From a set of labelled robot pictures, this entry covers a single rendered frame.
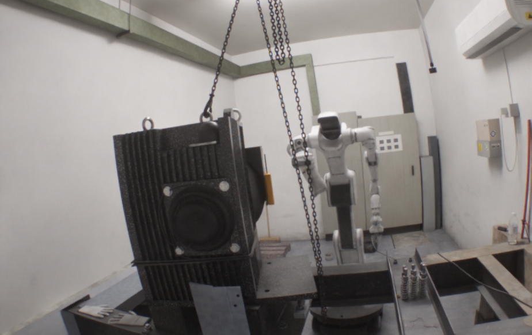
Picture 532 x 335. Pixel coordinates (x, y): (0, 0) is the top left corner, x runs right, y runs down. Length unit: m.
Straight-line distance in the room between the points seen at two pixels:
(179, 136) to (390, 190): 3.30
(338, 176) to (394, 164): 2.13
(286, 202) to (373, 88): 2.05
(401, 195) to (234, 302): 3.39
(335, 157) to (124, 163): 1.25
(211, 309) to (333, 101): 3.61
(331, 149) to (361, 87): 2.50
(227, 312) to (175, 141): 0.68
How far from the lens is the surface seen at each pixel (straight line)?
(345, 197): 2.05
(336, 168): 1.97
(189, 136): 1.20
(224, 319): 1.08
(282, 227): 4.60
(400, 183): 4.12
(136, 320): 1.71
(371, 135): 1.84
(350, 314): 2.16
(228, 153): 1.08
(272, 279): 1.38
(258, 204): 1.55
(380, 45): 4.44
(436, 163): 4.26
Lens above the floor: 1.51
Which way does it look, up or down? 2 degrees down
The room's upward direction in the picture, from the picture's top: 7 degrees counter-clockwise
